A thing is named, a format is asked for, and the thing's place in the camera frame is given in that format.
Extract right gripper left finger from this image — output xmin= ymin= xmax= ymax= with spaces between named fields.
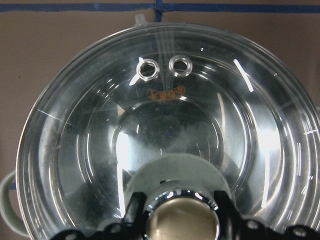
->
xmin=57 ymin=192 xmax=146 ymax=240

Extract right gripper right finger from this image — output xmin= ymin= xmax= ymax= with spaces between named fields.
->
xmin=214 ymin=190 xmax=320 ymax=240

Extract glass pot lid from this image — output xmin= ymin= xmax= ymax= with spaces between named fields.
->
xmin=15 ymin=20 xmax=320 ymax=240

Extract pale green cooking pot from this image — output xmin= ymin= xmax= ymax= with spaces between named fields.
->
xmin=0 ymin=13 xmax=320 ymax=238

